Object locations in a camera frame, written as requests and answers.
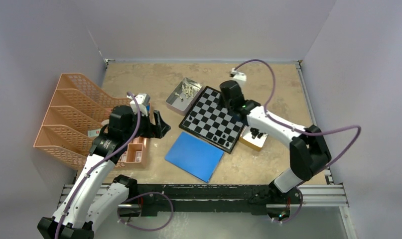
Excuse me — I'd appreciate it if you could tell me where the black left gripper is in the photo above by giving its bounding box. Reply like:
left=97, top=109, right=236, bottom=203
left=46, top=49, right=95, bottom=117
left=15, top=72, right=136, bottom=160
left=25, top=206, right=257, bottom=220
left=123, top=108, right=169, bottom=141

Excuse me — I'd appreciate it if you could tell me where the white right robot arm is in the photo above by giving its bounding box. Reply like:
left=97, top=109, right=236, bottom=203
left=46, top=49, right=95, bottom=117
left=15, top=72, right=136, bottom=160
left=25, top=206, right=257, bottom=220
left=220, top=80, right=331, bottom=203

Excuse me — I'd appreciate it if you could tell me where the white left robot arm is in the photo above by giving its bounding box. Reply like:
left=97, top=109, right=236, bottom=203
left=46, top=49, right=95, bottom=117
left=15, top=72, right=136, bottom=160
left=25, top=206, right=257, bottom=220
left=37, top=105, right=171, bottom=239

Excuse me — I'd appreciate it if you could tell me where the yellow tin with black pieces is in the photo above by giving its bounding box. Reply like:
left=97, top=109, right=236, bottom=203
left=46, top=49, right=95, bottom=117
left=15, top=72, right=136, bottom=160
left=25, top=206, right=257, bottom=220
left=239, top=126, right=268, bottom=151

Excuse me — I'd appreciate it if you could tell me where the pink tin with white pieces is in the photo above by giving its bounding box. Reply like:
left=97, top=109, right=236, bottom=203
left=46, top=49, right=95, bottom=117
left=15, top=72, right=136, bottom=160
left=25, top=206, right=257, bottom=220
left=165, top=77, right=204, bottom=116

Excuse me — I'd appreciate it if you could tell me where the white chess pieces pile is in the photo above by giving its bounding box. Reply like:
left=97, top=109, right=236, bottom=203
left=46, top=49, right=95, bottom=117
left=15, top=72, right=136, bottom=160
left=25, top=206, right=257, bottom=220
left=174, top=83, right=199, bottom=101

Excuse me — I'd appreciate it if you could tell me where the black white chessboard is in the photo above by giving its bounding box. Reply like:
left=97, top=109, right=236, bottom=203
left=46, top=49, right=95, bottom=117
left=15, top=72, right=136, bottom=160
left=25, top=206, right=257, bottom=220
left=179, top=86, right=245, bottom=154

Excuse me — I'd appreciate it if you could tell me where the peach desk organizer tray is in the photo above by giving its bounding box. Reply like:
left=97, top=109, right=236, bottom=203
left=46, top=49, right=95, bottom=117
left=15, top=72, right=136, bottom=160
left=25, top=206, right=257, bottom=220
left=116, top=137, right=149, bottom=170

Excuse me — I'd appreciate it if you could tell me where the blue mat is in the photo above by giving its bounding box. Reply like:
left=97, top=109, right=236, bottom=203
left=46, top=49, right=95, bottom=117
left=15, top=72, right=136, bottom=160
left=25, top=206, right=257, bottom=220
left=165, top=132, right=224, bottom=183

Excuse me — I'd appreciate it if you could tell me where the peach mesh file rack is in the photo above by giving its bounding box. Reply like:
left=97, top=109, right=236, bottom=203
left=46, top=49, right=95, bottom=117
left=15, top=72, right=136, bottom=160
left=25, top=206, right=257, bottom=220
left=33, top=73, right=129, bottom=170

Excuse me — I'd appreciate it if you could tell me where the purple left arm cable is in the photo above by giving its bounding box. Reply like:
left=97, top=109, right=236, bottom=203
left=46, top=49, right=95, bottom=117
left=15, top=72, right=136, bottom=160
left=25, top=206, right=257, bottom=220
left=54, top=92, right=142, bottom=239

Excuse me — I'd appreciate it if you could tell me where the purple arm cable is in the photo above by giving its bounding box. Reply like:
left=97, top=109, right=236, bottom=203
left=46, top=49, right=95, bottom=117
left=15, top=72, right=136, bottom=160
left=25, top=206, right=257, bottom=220
left=54, top=92, right=142, bottom=239
left=233, top=59, right=362, bottom=185

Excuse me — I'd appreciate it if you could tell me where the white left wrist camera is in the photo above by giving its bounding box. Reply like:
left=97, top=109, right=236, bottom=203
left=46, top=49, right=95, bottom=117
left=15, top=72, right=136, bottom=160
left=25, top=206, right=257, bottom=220
left=127, top=92, right=150, bottom=117

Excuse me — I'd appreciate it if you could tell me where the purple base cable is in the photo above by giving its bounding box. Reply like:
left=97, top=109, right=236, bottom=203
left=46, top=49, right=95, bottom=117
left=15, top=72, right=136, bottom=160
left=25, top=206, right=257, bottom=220
left=116, top=191, right=174, bottom=232

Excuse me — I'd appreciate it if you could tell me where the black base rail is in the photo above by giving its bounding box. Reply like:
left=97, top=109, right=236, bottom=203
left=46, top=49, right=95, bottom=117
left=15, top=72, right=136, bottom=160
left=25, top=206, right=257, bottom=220
left=127, top=184, right=303, bottom=220

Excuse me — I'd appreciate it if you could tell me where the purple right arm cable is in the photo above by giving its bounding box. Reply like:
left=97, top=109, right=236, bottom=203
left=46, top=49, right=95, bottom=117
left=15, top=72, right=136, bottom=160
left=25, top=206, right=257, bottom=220
left=233, top=59, right=362, bottom=185

